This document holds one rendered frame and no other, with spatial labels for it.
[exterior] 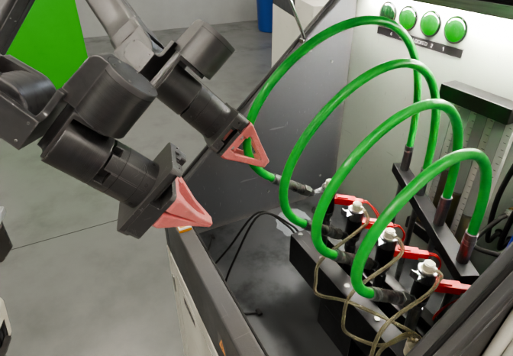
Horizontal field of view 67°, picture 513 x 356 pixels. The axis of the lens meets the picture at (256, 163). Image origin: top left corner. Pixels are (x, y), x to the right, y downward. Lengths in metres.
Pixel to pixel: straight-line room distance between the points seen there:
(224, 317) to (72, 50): 3.35
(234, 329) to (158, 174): 0.38
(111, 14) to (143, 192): 0.36
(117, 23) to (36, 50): 3.17
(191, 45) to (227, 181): 0.54
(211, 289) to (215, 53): 0.45
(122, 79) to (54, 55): 3.48
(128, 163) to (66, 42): 3.45
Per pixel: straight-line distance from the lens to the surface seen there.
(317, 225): 0.54
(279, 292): 0.95
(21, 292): 2.34
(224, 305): 0.77
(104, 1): 0.74
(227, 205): 1.08
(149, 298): 2.08
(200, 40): 0.57
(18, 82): 0.43
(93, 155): 0.42
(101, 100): 0.40
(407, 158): 0.88
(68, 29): 3.85
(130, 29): 0.65
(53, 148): 0.42
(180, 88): 0.56
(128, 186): 0.43
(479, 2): 0.81
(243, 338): 0.73
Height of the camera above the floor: 1.55
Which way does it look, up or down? 31 degrees down
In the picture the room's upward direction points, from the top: straight up
